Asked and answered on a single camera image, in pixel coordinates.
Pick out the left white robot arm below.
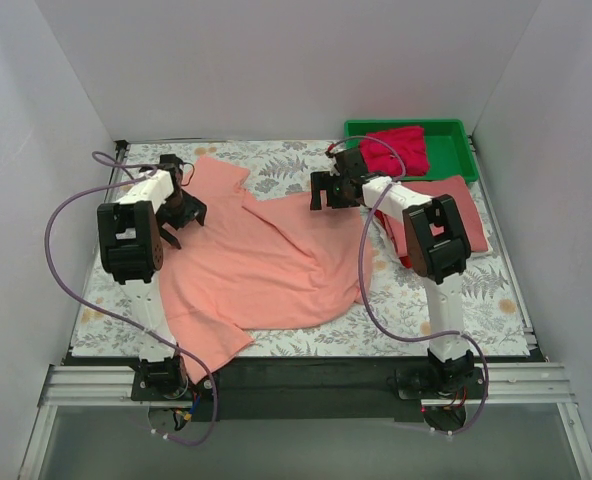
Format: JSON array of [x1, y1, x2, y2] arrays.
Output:
[[97, 154, 207, 364]]

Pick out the folded red t shirt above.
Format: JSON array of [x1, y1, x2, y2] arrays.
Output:
[[370, 209, 412, 269]]

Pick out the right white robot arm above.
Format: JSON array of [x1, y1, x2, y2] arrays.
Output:
[[310, 147, 480, 398]]

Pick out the folded dusty pink t shirt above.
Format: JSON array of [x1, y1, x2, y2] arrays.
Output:
[[404, 176, 492, 257]]

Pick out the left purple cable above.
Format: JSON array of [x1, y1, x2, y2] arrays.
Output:
[[45, 151, 222, 447]]

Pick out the crimson crumpled t shirt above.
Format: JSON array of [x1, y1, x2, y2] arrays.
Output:
[[359, 126, 430, 177]]

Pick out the aluminium front rail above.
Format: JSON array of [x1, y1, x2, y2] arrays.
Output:
[[19, 362, 592, 479]]

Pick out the green plastic tray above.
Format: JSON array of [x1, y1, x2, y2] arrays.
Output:
[[344, 119, 479, 183]]

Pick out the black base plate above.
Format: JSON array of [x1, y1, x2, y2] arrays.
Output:
[[63, 349, 547, 424]]

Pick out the salmon pink t shirt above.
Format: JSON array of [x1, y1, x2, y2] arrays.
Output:
[[160, 156, 373, 381]]

